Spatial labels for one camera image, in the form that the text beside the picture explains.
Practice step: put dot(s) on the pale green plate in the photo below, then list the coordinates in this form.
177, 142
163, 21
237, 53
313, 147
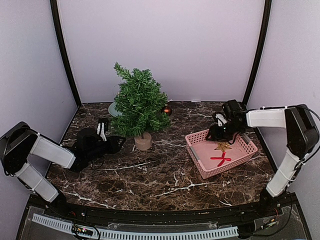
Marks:
112, 110

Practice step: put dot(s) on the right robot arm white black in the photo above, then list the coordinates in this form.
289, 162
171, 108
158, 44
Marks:
302, 135

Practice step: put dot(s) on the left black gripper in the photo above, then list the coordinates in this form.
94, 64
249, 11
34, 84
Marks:
114, 148

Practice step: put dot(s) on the small green christmas tree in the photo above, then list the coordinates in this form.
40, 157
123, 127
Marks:
140, 100

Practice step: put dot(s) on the red ribbon bow ornament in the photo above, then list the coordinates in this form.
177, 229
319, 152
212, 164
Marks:
222, 159

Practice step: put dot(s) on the left black frame post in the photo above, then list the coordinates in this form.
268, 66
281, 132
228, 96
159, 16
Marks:
63, 51

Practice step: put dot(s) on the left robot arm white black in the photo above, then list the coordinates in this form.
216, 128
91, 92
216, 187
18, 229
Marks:
21, 141

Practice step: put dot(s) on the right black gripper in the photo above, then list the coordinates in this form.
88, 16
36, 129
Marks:
216, 134

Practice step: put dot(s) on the brown ball ornament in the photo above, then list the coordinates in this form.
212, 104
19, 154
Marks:
167, 110

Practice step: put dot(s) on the white slotted cable duct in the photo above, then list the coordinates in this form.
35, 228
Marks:
119, 231

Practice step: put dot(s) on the black frame post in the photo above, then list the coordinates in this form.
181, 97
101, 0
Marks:
63, 51
259, 51

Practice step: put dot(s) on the gold star ornament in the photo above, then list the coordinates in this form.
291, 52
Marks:
223, 146

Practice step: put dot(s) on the black front rail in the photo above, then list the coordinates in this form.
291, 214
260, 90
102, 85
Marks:
232, 215

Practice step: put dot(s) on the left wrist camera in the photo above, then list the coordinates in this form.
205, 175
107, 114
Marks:
102, 128

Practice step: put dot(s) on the right black frame post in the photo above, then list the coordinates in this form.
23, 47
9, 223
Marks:
259, 51

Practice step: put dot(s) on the pink plastic basket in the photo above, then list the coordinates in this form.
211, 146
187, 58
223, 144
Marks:
201, 150

